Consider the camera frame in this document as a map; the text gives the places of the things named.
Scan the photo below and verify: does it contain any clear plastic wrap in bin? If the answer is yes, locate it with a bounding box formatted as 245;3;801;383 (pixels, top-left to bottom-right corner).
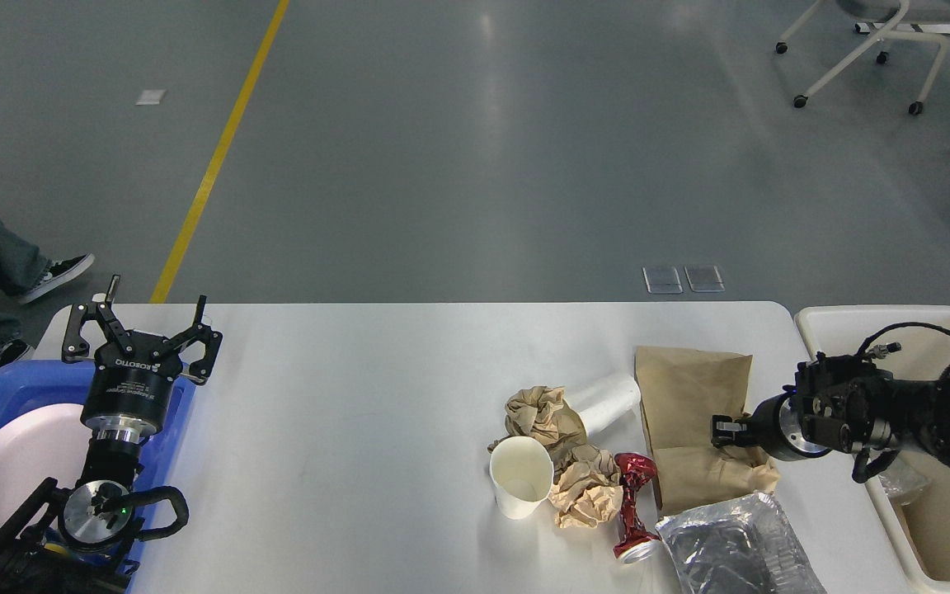
877;456;932;505

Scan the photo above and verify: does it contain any white rolling chair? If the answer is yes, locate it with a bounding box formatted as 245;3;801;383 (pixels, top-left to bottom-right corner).
792;1;950;116

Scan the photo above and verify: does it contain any pink plate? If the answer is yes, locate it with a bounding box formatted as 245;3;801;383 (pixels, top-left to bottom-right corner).
0;403;91;527

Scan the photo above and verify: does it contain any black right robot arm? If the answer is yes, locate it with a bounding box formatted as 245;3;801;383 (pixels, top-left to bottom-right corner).
710;328;950;483

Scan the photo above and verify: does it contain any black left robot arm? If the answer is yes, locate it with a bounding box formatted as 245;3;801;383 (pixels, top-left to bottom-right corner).
0;276;223;593

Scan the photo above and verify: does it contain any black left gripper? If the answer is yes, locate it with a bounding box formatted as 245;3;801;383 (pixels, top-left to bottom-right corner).
62;276;223;436

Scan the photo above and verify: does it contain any brown paper bag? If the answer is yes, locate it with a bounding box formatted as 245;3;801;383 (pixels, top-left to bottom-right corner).
636;346;780;516

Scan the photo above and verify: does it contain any crushed red can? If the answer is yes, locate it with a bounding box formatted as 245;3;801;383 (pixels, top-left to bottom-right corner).
612;452;662;564

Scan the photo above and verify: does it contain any upright white paper cup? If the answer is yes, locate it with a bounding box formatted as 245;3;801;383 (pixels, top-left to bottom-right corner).
489;436;554;520

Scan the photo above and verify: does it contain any dark crumpled brown paper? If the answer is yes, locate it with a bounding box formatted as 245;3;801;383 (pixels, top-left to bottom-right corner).
504;386;602;473

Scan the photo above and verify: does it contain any beige plastic bin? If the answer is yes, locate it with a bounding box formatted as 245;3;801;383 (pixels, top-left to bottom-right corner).
795;305;950;593

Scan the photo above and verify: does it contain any light crumpled brown paper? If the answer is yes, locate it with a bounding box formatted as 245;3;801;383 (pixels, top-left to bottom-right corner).
549;456;623;529

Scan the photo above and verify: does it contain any silver foil bag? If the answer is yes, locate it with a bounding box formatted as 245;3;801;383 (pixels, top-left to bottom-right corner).
656;492;825;593

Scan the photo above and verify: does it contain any black white sneaker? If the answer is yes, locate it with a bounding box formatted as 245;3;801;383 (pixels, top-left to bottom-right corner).
15;253;96;304
0;339;34;369

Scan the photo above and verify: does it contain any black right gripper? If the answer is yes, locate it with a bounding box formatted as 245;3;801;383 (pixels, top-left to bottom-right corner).
710;394;830;461

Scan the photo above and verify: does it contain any lying white paper cup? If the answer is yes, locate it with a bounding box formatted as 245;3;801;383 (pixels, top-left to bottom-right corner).
564;372;641;437

